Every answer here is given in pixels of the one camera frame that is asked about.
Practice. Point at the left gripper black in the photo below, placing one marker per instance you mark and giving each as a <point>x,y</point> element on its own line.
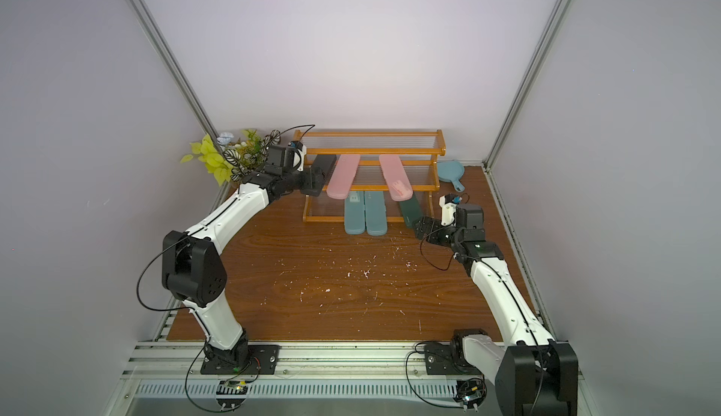
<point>309,181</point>

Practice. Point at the aluminium rail frame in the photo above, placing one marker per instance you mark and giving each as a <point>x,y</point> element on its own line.
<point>306,371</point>

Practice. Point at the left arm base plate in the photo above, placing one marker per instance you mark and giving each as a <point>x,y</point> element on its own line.
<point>244,360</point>

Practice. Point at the teal pencil case left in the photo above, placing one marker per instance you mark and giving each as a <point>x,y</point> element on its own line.
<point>354,217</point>

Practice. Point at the teal pencil case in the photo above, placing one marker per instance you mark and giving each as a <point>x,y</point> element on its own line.
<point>375,213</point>
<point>354,217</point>

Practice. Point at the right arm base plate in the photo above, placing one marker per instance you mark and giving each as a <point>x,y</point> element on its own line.
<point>439,360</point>

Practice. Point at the right electronics board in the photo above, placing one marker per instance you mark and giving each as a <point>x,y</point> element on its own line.
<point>471,393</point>

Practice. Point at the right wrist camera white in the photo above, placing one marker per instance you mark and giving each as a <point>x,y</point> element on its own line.
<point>448,205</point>

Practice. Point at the teal pencil case right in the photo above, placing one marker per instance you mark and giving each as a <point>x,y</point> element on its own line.
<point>375,213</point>

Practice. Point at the dark green pencil case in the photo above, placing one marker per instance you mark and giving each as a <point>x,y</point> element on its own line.
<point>411,211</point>

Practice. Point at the electronics board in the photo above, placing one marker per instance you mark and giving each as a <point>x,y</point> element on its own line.
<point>471,393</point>
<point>231,394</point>

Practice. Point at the orange wooden shelf rack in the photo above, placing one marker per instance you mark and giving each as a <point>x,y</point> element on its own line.
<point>418,152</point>

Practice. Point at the left electronics board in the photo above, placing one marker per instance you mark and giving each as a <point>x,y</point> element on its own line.
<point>231,394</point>

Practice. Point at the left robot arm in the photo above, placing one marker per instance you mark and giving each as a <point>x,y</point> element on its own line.
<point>191,265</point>

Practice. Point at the pink pencil case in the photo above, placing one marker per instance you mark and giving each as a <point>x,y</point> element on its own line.
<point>343,175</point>
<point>396,178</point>

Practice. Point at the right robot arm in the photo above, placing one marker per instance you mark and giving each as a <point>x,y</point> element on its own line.
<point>533,373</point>

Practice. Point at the potted plant in vase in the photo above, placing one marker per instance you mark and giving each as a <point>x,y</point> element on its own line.
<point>229,158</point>

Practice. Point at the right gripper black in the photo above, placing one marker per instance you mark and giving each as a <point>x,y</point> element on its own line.
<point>431,230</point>

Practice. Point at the teal hand mirror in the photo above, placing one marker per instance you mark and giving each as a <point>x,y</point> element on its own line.
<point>452,172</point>

